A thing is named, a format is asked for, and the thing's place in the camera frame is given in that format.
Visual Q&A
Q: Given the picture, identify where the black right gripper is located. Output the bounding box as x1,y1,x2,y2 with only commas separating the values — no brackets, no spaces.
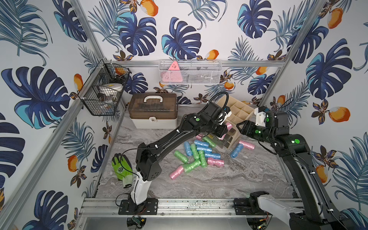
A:
236,120,275,145

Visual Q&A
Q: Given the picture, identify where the beige drawer organizer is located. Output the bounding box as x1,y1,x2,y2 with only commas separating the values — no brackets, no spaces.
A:
221,96,254,149

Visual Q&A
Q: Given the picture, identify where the clear top drawer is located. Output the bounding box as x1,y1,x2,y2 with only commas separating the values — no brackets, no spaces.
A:
207,131,235,149

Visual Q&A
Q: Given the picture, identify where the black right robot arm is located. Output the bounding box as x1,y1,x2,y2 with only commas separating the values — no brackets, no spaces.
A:
236,110,358,230

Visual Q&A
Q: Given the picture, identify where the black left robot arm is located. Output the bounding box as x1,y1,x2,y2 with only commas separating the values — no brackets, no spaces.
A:
128,102,231,214

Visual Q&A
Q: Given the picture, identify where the green roll near drawer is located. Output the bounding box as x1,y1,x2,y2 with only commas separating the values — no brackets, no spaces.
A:
202,137,217,148

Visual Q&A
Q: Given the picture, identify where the blue roll top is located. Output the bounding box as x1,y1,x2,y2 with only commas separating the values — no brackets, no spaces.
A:
194,140,210,147

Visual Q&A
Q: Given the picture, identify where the blue roll middle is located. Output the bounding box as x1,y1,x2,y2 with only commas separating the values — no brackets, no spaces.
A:
196,146,212,152

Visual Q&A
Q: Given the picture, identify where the blue roll lower right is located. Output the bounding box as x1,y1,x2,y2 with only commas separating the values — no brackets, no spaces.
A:
204,151,221,159

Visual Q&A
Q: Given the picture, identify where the blue roll left upright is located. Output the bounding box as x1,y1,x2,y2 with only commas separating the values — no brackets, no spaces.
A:
184,141,193,157

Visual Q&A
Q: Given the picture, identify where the green roll centre upright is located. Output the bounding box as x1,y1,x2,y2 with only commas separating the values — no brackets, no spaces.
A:
190,143,200,160

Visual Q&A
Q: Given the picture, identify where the green roll upright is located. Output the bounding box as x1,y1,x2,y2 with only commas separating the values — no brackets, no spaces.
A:
198,150,208,168
190,143,200,160

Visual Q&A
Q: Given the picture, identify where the green roll right upright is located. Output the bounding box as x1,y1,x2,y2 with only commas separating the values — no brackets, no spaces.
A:
198,150,208,168

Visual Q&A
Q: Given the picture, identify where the green roll left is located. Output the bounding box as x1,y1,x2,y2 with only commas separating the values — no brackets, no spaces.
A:
174,150,189,164

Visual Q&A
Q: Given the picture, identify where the green roll lower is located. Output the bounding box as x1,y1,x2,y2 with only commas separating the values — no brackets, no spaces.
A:
182,160,201,173

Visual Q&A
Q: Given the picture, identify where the pink triangle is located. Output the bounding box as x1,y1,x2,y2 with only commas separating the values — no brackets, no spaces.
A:
162,61,183,83

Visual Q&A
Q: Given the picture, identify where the brown lidded storage box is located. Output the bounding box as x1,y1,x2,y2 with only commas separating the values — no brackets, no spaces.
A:
128,93,178,129

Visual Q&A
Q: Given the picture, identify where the green work glove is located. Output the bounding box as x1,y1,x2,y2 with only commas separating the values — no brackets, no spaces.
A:
112,153,133,188

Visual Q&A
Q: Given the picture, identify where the white tape roll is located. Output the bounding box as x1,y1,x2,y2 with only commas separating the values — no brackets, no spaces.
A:
99,83,123,95

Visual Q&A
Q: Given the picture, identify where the clear wall tray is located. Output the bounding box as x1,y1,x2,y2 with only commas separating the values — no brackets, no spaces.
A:
158,60,222,85

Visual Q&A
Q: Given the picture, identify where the black wire basket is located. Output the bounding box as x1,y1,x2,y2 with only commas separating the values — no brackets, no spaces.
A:
77,59,131,117

